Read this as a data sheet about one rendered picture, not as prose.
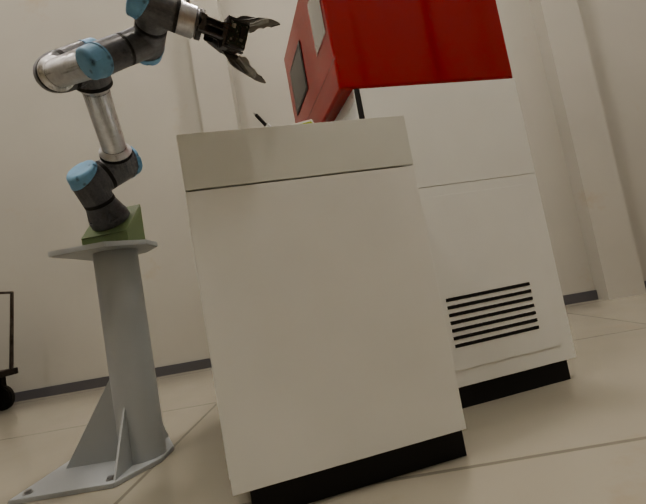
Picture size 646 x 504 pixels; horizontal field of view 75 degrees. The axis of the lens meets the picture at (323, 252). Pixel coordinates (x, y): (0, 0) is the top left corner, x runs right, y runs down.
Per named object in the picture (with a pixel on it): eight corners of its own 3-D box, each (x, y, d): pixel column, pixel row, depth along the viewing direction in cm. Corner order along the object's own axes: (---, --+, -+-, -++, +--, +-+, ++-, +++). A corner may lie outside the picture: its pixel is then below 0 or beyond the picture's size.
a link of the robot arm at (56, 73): (8, 66, 121) (76, 35, 90) (44, 53, 127) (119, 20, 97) (35, 105, 128) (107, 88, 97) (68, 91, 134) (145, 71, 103)
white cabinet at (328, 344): (362, 388, 207) (332, 225, 213) (473, 459, 113) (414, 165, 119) (229, 421, 191) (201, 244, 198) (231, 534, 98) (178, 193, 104)
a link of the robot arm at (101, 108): (96, 180, 167) (43, 43, 124) (128, 162, 175) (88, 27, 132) (117, 195, 163) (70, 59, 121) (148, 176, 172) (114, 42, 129)
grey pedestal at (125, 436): (7, 506, 139) (-21, 261, 145) (87, 452, 183) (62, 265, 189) (158, 480, 138) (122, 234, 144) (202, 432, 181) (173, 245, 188)
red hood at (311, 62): (424, 148, 251) (404, 53, 256) (514, 78, 173) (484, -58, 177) (301, 161, 234) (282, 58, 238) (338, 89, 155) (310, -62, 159)
